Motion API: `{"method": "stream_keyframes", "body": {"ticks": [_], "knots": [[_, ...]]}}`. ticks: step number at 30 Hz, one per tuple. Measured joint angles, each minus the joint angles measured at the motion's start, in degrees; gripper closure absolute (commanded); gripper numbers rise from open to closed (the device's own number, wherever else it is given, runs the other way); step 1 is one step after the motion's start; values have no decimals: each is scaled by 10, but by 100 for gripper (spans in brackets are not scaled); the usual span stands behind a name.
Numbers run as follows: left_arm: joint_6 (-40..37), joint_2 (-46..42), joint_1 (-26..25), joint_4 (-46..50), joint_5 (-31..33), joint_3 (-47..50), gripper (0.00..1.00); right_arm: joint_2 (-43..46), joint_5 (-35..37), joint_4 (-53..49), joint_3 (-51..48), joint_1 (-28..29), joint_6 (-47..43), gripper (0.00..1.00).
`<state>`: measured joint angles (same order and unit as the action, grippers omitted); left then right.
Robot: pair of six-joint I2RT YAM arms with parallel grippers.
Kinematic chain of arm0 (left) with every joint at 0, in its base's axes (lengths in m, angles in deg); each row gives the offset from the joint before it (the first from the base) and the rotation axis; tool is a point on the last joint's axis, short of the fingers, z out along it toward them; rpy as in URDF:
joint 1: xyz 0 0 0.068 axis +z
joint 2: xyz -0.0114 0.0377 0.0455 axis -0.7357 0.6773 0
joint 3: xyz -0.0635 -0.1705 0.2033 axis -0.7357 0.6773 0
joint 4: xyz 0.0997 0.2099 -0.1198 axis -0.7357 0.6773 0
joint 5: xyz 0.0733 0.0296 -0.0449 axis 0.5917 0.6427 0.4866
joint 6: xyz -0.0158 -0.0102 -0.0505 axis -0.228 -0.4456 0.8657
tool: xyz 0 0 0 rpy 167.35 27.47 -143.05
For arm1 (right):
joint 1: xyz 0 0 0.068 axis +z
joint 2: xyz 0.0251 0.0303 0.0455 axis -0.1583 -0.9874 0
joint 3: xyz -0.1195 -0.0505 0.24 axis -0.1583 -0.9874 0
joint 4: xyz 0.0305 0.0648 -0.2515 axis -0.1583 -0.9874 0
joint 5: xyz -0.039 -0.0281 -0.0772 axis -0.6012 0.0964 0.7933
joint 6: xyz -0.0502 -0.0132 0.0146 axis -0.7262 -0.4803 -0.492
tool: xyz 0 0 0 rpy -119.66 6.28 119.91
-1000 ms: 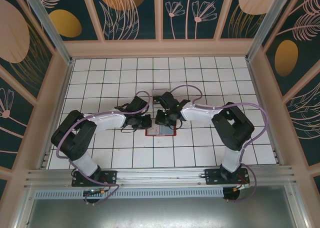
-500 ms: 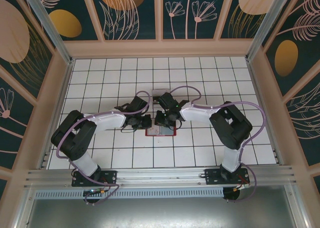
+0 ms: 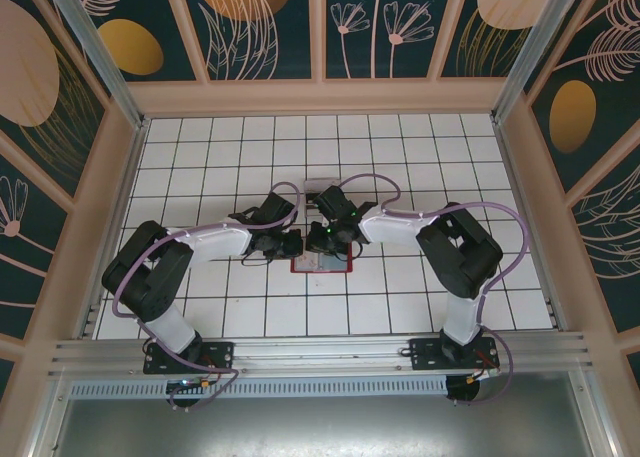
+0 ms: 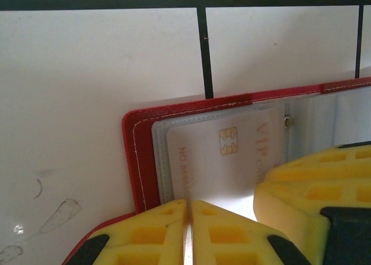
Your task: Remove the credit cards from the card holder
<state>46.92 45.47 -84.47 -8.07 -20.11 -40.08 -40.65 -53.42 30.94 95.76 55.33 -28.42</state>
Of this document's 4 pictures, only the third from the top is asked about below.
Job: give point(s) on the white VIP card red print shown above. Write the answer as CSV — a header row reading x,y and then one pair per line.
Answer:
x,y
306,263

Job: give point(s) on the red card holder wallet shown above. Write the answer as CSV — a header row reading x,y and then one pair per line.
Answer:
x,y
332,263

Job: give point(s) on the clear acrylic card stand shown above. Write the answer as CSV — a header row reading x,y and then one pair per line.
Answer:
x,y
320,182

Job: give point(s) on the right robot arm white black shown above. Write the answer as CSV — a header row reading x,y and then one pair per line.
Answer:
x,y
395,227

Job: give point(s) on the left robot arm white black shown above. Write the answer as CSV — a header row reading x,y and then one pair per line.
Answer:
x,y
210,237

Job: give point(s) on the yellow power connector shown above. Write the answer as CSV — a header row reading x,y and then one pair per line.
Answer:
x,y
473,378
206,387

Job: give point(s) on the grey metal sheet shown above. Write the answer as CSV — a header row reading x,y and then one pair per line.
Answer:
x,y
320,427

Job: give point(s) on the aluminium profile rail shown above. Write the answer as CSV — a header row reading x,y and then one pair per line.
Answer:
x,y
320,352

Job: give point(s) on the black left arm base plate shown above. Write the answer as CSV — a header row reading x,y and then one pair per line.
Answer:
x,y
220,354

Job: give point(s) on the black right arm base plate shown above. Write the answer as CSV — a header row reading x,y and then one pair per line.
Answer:
x,y
425,354

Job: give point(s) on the aluminium frame post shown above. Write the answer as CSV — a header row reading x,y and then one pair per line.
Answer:
x,y
530,52
100,57

